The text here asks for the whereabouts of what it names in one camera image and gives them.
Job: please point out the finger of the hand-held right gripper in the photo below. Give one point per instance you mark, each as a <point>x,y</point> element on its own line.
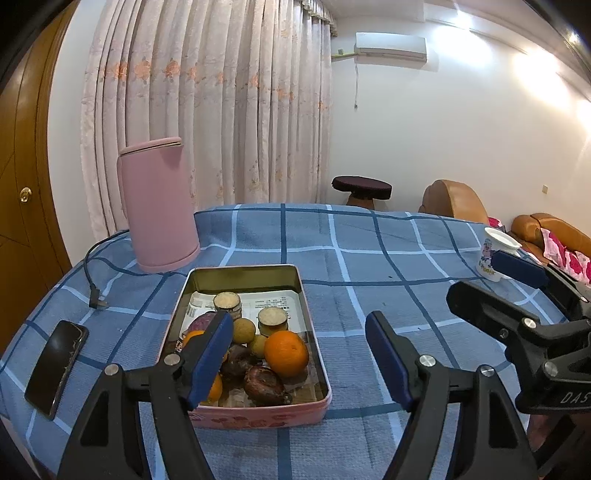
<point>519,267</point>
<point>480,304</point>

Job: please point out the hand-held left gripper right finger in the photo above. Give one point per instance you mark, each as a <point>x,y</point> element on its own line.
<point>388,364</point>

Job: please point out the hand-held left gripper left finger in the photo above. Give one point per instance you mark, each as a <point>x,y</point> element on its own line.
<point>212,355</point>

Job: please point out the brown passion fruit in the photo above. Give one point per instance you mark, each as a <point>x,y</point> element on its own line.
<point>263,385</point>
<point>236,361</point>

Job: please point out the medium orange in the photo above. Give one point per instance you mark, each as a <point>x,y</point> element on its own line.
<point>191,338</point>

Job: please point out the small orange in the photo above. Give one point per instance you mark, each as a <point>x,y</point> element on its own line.
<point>215,387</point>

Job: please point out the tan longan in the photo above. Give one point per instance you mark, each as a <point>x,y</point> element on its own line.
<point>258,346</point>
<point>242,330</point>

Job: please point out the large orange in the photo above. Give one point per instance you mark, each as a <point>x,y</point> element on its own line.
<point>286,353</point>

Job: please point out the pink tin box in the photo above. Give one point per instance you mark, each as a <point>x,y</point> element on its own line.
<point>258,417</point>

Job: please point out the white printed mug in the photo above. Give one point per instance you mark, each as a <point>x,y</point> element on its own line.
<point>487,258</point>

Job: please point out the dark purple fruit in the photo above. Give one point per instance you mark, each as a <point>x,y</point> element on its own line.
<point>204,321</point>

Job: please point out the brown leather sofa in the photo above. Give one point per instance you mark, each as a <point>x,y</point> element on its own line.
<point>528,226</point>

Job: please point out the pink cloth on armchair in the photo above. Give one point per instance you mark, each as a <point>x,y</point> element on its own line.
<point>495,222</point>

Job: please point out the white printed paper packet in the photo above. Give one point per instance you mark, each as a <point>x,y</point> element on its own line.
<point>268,302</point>

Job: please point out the brown leather armchair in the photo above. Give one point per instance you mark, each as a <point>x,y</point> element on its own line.
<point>455,201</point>

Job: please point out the blue plaid tablecloth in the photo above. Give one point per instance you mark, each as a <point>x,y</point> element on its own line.
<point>369,258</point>

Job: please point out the black smartphone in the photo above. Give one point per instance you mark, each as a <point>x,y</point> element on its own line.
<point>57,364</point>

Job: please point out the pink electric kettle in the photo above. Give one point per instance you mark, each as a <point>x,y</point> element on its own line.
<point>157,207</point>

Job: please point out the dark round stool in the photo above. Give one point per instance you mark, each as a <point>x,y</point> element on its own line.
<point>361,184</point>

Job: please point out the pale floral curtain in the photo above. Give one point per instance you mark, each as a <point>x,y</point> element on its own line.
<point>207,115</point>

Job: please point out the brass door knob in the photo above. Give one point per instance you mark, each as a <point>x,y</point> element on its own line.
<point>25,195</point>

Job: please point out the white air conditioner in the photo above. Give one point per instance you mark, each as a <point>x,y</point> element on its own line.
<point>390,46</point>

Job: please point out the wooden door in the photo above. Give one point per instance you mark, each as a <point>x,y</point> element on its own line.
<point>27,138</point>

